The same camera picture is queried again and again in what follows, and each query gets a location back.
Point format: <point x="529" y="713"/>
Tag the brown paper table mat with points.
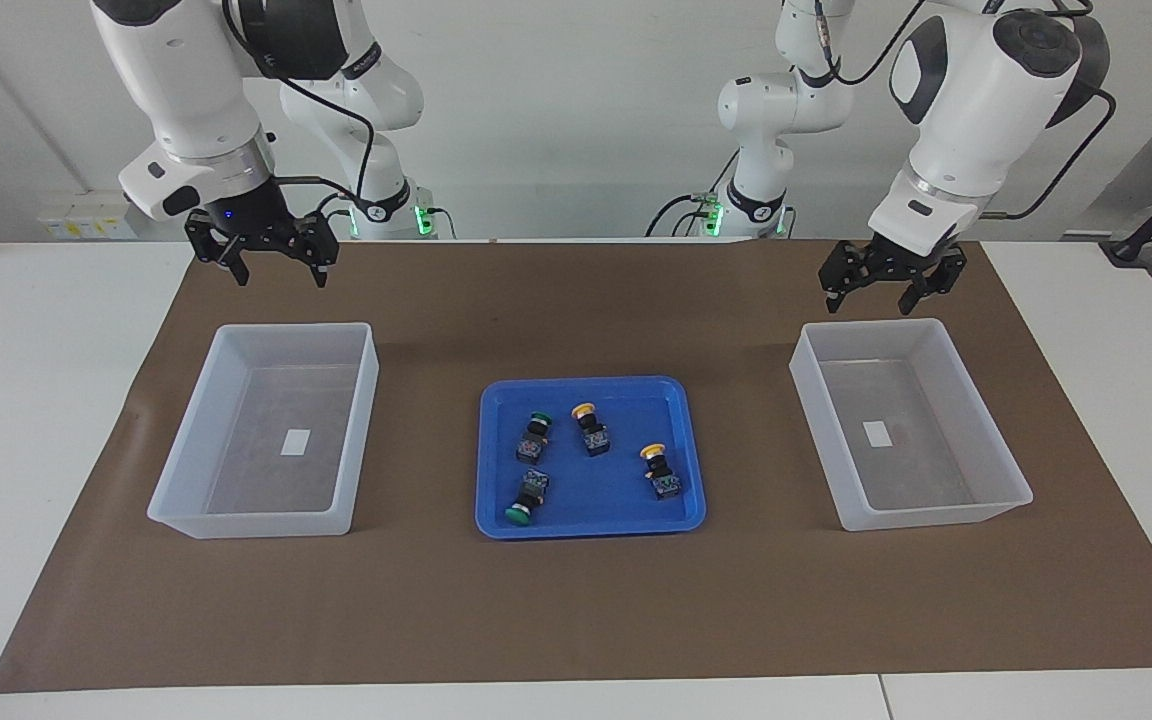
<point x="586" y="620"/>

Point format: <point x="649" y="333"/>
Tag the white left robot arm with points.
<point x="966" y="110"/>

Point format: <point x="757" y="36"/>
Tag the white wall socket box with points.
<point x="76" y="225"/>

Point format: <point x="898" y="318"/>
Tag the blue plastic tray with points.
<point x="596" y="500"/>

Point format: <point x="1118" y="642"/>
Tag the yellow push button switch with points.
<point x="593" y="437"/>
<point x="664" y="485"/>

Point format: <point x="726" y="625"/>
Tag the white paper label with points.
<point x="876" y="433"/>
<point x="294" y="442"/>

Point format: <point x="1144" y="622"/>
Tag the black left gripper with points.
<point x="891" y="262"/>

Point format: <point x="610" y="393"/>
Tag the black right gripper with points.
<point x="261" y="225"/>

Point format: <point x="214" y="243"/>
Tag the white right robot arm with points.
<point x="186" y="90"/>

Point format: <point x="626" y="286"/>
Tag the translucent white plastic box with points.
<point x="936" y="470"/>
<point x="256" y="480"/>

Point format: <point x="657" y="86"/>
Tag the green push button switch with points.
<point x="533" y="488"/>
<point x="533" y="445"/>

